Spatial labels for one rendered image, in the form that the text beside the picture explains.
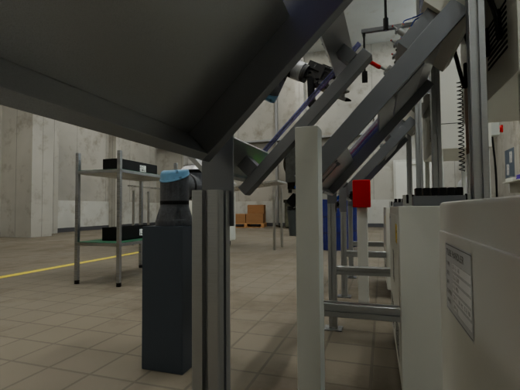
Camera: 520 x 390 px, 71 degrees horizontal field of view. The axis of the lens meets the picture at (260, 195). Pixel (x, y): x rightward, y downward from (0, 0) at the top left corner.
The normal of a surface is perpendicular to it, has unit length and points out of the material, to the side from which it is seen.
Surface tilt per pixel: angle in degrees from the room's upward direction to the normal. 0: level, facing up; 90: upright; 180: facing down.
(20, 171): 90
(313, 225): 90
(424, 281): 90
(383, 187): 90
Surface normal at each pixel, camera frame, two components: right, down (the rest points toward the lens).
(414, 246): -0.30, -0.04
